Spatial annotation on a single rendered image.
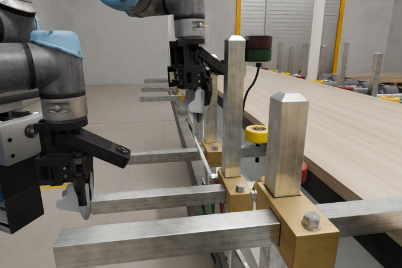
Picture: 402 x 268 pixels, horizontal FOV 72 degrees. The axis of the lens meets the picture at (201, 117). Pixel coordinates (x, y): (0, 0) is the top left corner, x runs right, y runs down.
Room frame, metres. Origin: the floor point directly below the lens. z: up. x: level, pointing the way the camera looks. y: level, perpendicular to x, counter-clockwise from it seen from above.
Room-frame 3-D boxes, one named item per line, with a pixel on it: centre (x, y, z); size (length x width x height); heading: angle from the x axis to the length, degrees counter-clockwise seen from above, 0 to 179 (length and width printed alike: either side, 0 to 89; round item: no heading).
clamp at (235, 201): (0.56, -0.07, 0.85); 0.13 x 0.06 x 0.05; 9
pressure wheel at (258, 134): (0.81, -0.18, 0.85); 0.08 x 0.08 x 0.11
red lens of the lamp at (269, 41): (0.59, -0.12, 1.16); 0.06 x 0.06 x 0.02
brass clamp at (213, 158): (0.81, -0.03, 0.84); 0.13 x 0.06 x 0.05; 9
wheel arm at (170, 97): (1.77, 0.18, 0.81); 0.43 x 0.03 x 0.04; 99
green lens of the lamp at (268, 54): (0.59, -0.12, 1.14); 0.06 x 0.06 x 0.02
